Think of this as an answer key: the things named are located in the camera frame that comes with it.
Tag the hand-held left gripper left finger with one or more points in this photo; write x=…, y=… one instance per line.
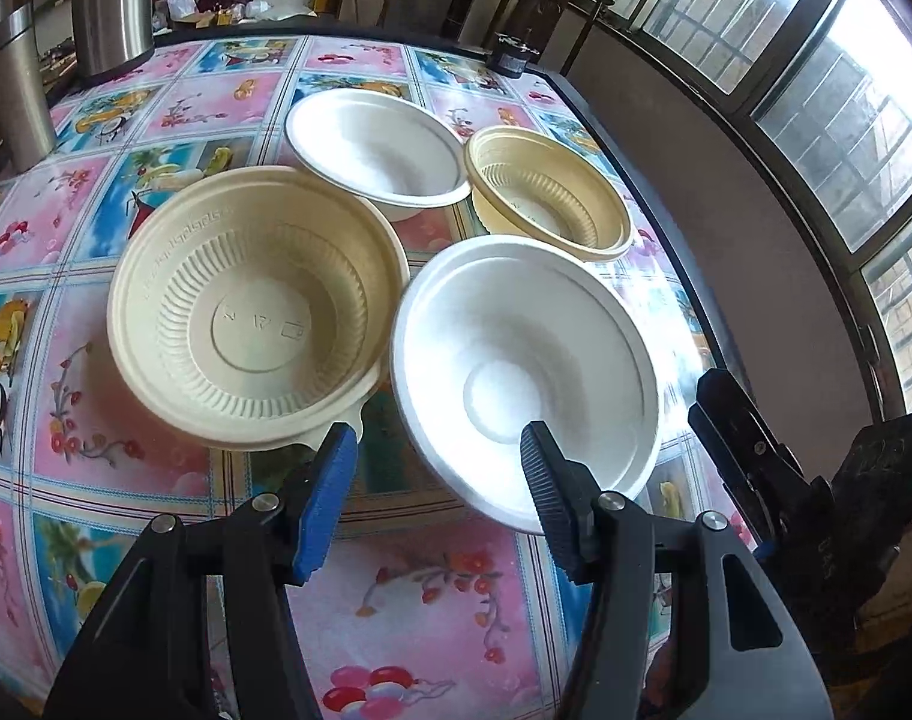
x=325, y=510

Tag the small white bowl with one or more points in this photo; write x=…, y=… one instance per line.
x=373, y=142

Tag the fruit print tablecloth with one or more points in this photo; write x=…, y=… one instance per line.
x=126, y=465

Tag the white plastic bag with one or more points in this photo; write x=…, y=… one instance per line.
x=180, y=4

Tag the barred window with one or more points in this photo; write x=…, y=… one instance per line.
x=838, y=105

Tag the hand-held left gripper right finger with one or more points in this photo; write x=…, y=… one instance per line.
x=546, y=480

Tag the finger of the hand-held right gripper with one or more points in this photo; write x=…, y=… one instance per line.
x=726, y=465
x=733, y=409

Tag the dark wooden chair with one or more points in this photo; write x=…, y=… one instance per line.
x=561, y=15

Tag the slim steel thermos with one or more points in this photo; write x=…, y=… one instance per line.
x=17, y=90

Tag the steel kettle flask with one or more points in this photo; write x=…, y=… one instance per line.
x=111, y=7

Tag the large white plate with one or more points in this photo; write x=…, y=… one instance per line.
x=501, y=345

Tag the small black jar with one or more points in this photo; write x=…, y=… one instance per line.
x=512, y=56

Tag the large beige ribbed plate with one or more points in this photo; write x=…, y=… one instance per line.
x=253, y=315

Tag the small beige ribbed bowl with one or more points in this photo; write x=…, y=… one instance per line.
x=546, y=195

